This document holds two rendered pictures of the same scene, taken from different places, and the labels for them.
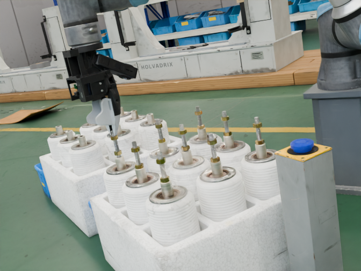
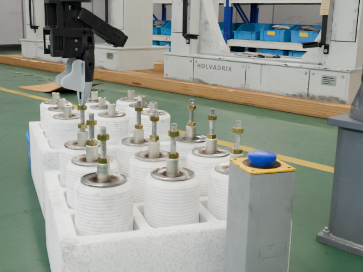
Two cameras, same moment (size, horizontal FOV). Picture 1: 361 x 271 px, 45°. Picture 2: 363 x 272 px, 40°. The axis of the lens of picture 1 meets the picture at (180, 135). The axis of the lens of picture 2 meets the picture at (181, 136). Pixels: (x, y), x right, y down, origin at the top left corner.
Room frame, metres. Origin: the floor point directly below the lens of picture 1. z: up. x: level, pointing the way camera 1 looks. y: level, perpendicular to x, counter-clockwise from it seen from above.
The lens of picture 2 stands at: (0.02, -0.19, 0.51)
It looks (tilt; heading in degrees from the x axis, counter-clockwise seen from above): 13 degrees down; 8
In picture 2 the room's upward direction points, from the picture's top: 1 degrees clockwise
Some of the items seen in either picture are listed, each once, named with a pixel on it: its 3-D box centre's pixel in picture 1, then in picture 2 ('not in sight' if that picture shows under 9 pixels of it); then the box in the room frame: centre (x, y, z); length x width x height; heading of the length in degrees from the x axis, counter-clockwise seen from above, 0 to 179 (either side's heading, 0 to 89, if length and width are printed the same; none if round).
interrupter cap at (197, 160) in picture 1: (188, 162); (153, 156); (0.94, -0.01, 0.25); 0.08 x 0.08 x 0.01
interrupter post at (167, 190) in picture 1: (167, 189); (103, 172); (0.78, 0.05, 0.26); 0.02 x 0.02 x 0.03
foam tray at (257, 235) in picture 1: (200, 225); (153, 234); (0.94, -0.01, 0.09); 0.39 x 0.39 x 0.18; 27
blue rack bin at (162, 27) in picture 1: (170, 25); (255, 31); (6.80, -0.17, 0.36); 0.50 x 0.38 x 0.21; 144
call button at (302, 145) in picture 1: (302, 147); (261, 160); (0.72, -0.21, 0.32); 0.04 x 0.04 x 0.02
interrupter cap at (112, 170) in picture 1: (121, 168); (82, 144); (0.99, 0.15, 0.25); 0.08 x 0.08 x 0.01
